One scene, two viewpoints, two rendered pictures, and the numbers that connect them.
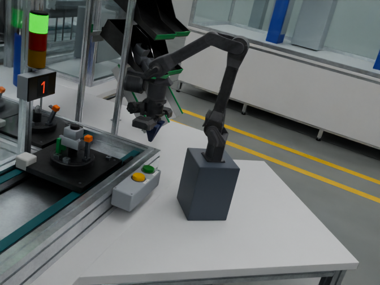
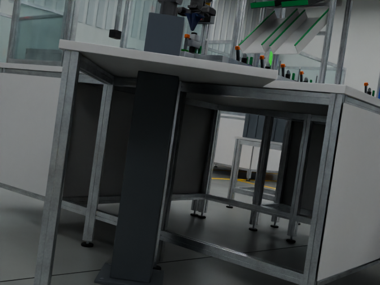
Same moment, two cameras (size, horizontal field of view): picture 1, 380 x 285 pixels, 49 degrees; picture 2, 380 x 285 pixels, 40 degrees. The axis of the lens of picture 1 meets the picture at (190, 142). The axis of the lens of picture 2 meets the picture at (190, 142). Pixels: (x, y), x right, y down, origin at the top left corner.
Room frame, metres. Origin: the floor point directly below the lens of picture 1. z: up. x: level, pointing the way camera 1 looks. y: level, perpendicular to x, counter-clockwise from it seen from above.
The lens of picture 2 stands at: (2.14, -2.00, 0.64)
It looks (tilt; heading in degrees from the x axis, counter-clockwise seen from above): 2 degrees down; 111
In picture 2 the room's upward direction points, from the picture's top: 8 degrees clockwise
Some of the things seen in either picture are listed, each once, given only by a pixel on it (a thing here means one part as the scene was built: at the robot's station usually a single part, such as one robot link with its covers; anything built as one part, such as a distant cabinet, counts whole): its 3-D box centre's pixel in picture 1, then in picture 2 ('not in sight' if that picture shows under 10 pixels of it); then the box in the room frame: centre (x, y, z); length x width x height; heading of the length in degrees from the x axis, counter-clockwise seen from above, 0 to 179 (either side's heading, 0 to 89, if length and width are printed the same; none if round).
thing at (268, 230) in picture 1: (195, 204); (172, 73); (1.28, -0.07, 0.84); 0.90 x 0.70 x 0.03; 112
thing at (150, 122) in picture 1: (154, 108); (196, 4); (1.26, 0.14, 1.17); 0.19 x 0.06 x 0.08; 164
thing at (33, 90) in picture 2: not in sight; (110, 147); (0.42, 1.05, 0.43); 1.39 x 0.63 x 0.86; 74
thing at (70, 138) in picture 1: (71, 134); (194, 40); (1.18, 0.37, 1.06); 0.08 x 0.04 x 0.07; 74
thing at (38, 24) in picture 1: (38, 22); not in sight; (1.17, 0.49, 1.39); 0.05 x 0.05 x 0.05
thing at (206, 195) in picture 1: (206, 184); (164, 43); (1.24, -0.08, 0.96); 0.14 x 0.14 x 0.20; 22
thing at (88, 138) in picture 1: (85, 146); (187, 42); (1.17, 0.32, 1.04); 0.04 x 0.02 x 0.08; 74
